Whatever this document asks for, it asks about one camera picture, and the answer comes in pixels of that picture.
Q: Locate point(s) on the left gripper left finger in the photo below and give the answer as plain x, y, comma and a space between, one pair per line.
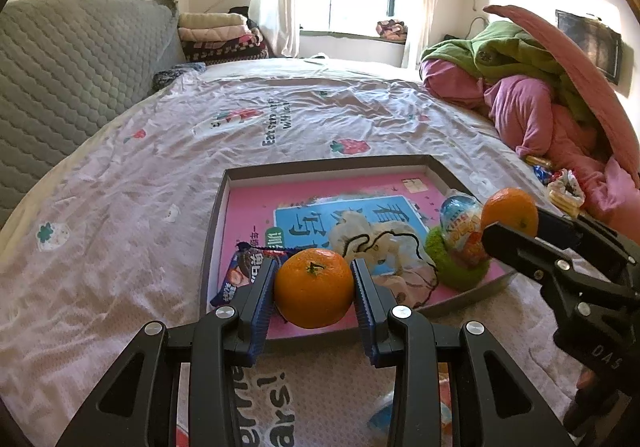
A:
135, 402

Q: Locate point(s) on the pink crumpled quilt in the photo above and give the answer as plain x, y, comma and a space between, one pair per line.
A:
531, 123

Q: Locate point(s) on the pink pillow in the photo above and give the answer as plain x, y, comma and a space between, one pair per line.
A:
588, 80

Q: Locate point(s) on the orange tangerine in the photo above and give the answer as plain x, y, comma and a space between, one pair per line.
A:
513, 208
313, 289

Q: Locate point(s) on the floral cloth on windowsill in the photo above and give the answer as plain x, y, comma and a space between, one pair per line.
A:
392, 30

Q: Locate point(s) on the pink and blue book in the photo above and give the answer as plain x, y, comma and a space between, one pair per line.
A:
308, 226

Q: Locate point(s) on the green blanket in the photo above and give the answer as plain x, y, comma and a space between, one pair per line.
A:
503, 49

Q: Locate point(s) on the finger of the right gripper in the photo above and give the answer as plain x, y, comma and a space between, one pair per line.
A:
601, 246
530, 256

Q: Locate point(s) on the yellow floral snack bundle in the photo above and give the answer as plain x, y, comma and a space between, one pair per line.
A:
563, 189

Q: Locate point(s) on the person hand on left gripper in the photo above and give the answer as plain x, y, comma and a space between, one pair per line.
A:
587, 379

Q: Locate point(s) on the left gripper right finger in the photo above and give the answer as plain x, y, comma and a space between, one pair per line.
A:
493, 403

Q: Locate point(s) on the dark wall picture frame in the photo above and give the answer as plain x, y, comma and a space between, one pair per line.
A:
602, 45

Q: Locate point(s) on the strawberry print bed sheet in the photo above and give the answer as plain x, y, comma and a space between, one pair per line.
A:
114, 236

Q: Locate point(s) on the surprise egg snack bag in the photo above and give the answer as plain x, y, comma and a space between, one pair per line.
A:
459, 220

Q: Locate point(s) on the grey quilted headboard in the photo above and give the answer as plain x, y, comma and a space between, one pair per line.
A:
68, 67

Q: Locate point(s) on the cream drawstring pouch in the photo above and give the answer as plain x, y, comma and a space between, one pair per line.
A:
394, 255

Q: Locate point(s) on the blue cookie snack pack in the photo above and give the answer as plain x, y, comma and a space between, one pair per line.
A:
244, 267

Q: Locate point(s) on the grey shallow cardboard box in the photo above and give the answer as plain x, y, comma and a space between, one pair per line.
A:
249, 196

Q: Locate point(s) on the stack of folded blankets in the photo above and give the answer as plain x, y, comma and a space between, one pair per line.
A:
219, 38

